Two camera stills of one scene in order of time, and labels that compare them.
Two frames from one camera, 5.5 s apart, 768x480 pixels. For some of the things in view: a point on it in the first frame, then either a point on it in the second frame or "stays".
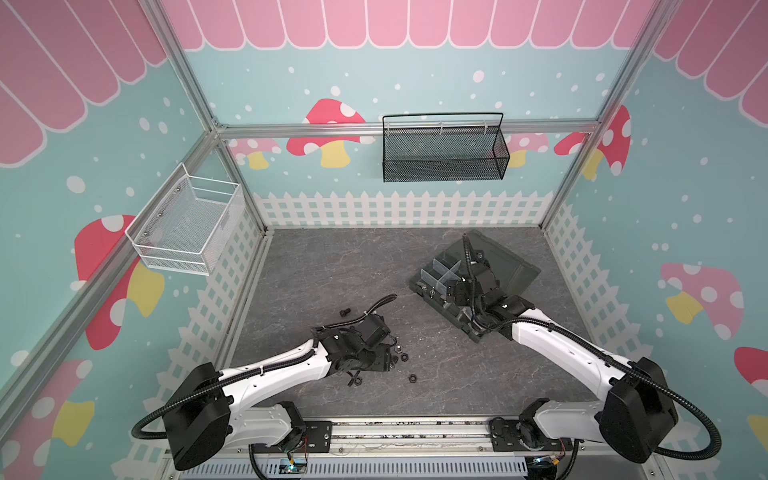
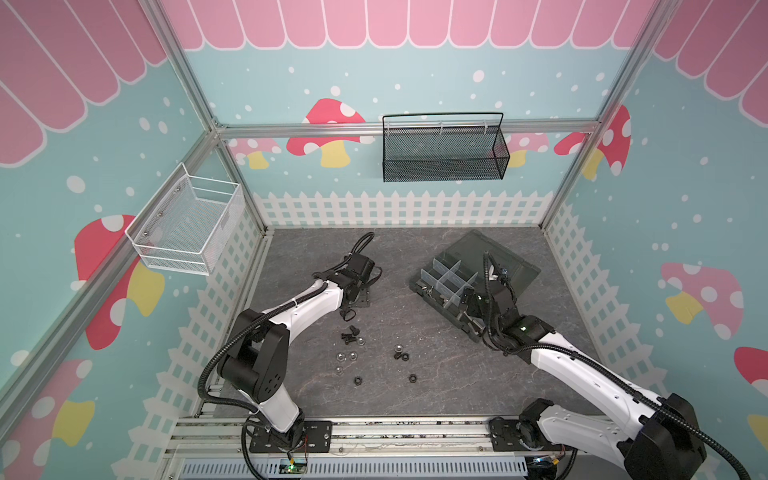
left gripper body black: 377,360 → 363,299
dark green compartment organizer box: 435,285 stays
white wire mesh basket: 184,225 stays
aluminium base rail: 414,437 stays
